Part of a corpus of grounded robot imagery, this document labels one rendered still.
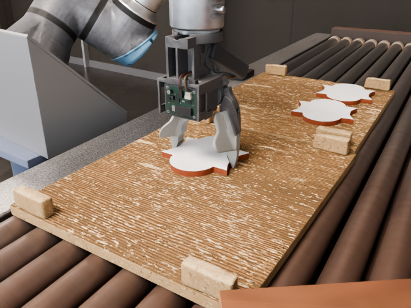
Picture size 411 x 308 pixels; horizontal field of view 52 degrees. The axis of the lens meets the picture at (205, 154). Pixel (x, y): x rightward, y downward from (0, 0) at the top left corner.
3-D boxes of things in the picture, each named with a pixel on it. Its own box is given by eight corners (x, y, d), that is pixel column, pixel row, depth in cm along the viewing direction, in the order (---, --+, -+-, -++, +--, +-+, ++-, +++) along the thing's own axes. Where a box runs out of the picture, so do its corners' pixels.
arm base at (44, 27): (-15, 36, 92) (9, 0, 94) (40, 74, 104) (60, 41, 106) (18, 43, 83) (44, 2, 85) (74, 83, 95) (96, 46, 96)
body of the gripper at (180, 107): (157, 117, 62) (153, 32, 57) (190, 101, 68) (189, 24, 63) (200, 127, 58) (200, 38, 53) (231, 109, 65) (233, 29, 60)
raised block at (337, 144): (312, 148, 72) (313, 133, 71) (315, 145, 74) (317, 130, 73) (347, 156, 70) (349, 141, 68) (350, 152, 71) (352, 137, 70)
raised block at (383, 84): (363, 88, 105) (365, 77, 104) (364, 86, 107) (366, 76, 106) (389, 91, 102) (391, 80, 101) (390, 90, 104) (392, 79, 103)
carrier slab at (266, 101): (183, 121, 89) (183, 114, 88) (263, 77, 120) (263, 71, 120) (353, 159, 72) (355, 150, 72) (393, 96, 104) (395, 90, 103)
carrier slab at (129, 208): (11, 214, 57) (8, 205, 56) (185, 122, 88) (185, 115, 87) (240, 325, 40) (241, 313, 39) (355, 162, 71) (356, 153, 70)
